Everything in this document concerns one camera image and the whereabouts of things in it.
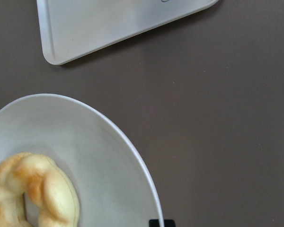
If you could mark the white round plate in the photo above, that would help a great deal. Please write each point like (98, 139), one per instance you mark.
(112, 182)

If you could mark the twisted ring donut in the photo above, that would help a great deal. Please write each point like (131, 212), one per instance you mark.
(39, 178)

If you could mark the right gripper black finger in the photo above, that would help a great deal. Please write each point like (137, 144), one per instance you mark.
(168, 223)

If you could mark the white rabbit tray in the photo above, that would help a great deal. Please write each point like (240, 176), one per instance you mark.
(71, 29)

